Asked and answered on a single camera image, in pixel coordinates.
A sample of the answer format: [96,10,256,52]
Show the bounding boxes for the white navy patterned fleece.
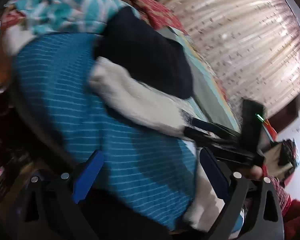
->
[89,57,224,232]

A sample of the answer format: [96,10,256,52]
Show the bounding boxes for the right hand in red sleeve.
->
[240,166,292,216]

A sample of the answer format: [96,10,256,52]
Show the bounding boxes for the brown cardboard box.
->
[264,142,293,181]

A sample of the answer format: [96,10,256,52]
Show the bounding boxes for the dark navy folded garment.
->
[93,7,193,99]

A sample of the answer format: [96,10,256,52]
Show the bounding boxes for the floral beige curtain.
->
[160,0,300,117]

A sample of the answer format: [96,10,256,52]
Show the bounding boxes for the red floral pillow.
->
[130,0,187,34]

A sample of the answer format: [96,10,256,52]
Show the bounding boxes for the teal floral pillow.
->
[1,0,141,55]

